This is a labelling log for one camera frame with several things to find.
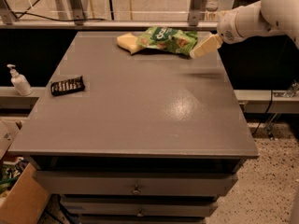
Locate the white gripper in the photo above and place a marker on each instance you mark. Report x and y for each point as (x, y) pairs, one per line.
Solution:
(226, 28)

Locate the green rice chip bag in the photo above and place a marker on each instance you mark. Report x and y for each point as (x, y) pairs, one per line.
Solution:
(168, 39)

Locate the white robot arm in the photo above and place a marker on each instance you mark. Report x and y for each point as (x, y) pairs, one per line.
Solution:
(263, 18)

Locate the yellow sponge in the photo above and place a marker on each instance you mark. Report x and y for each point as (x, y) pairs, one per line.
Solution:
(129, 42)

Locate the grey drawer cabinet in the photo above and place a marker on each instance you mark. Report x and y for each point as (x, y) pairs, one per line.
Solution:
(151, 112)

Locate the black snack bar wrapper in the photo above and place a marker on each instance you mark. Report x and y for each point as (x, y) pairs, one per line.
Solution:
(67, 86)

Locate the white pump dispenser bottle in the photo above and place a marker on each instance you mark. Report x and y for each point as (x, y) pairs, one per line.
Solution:
(19, 81)

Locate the middle grey drawer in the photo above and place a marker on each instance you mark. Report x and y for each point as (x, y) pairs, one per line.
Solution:
(140, 207)

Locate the grey drawer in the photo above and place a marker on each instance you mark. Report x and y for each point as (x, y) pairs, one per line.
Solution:
(135, 184)
(140, 207)

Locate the top grey drawer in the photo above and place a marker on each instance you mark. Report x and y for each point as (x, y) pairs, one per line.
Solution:
(135, 184)

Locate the cardboard box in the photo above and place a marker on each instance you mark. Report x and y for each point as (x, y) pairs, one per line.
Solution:
(26, 201)

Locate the metal railing frame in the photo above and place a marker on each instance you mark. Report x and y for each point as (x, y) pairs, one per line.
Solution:
(112, 14)

